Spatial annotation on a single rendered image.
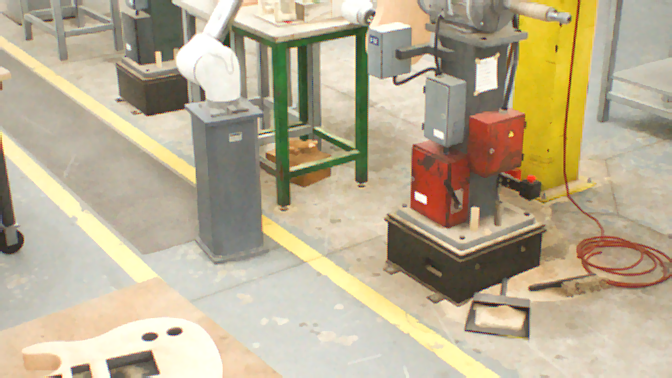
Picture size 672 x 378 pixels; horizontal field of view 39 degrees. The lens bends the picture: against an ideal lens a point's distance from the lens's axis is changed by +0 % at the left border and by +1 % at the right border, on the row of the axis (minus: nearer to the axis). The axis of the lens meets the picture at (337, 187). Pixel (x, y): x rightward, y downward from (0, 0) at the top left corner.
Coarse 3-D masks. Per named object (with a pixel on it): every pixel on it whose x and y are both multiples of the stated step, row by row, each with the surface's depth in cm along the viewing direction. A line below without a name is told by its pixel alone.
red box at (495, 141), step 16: (512, 64) 378; (512, 80) 378; (496, 112) 385; (512, 112) 385; (480, 128) 378; (496, 128) 376; (512, 128) 382; (480, 144) 380; (496, 144) 380; (512, 144) 385; (480, 160) 383; (496, 160) 383; (512, 160) 389; (480, 176) 385
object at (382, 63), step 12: (384, 24) 386; (396, 24) 387; (372, 36) 381; (384, 36) 377; (396, 36) 381; (408, 36) 385; (372, 48) 383; (384, 48) 379; (396, 48) 383; (372, 60) 385; (384, 60) 381; (396, 60) 385; (408, 60) 389; (372, 72) 388; (384, 72) 383; (396, 72) 387; (408, 72) 391; (420, 72) 387; (396, 84) 395
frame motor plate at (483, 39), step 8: (424, 24) 388; (432, 24) 386; (440, 24) 386; (432, 32) 386; (440, 32) 382; (448, 32) 378; (456, 32) 375; (464, 32) 374; (480, 32) 374; (488, 32) 374; (496, 32) 374; (504, 32) 374; (512, 32) 374; (520, 32) 374; (528, 32) 374; (464, 40) 371; (472, 40) 367; (480, 40) 364; (488, 40) 364; (496, 40) 365; (504, 40) 368; (512, 40) 370; (520, 40) 373
